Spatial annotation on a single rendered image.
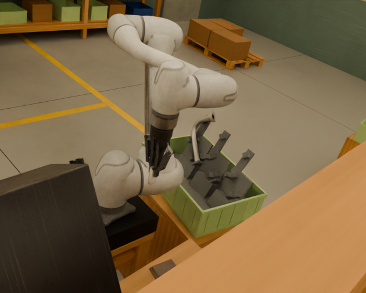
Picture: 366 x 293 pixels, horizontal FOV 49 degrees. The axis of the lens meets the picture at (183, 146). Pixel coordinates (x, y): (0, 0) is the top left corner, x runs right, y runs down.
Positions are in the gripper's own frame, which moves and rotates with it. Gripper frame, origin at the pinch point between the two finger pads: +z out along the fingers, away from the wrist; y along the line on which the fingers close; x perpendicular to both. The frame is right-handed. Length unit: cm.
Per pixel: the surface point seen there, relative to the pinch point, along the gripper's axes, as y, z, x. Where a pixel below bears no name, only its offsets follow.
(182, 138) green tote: 52, 36, -77
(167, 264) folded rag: -11.4, 38.6, -5.3
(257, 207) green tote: -9, 44, -74
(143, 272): -7.0, 41.6, 3.2
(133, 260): 13, 63, -12
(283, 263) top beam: -71, -62, 63
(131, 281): -7.4, 41.6, 9.6
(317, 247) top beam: -71, -62, 59
